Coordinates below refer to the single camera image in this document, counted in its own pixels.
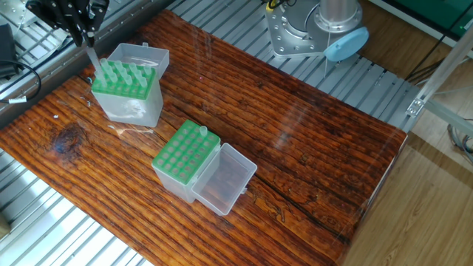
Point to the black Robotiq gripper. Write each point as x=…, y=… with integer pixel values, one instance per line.
x=66, y=9

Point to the clear pipette box green rack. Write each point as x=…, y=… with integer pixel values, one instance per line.
x=185, y=159
x=129, y=100

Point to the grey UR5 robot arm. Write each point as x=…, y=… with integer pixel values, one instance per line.
x=338, y=29

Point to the aluminium frame profile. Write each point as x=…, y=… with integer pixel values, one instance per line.
x=443, y=70

